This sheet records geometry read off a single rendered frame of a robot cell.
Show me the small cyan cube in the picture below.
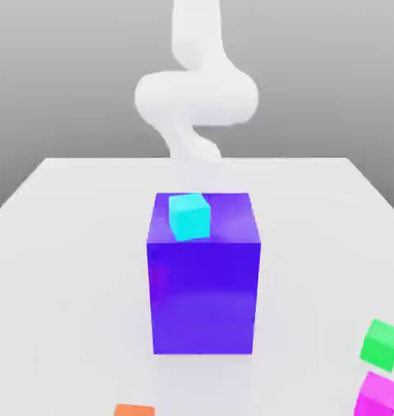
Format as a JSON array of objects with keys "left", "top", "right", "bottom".
[{"left": 167, "top": 193, "right": 211, "bottom": 242}]

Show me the small orange cube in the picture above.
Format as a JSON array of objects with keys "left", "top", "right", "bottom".
[{"left": 113, "top": 403, "right": 156, "bottom": 416}]

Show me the small green cube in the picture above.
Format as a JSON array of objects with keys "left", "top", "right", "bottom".
[{"left": 359, "top": 318, "right": 394, "bottom": 374}]

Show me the small magenta cube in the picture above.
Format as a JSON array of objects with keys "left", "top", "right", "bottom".
[{"left": 353, "top": 370, "right": 394, "bottom": 416}]

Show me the large purple box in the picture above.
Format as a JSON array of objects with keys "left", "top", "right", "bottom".
[{"left": 145, "top": 192, "right": 262, "bottom": 356}]

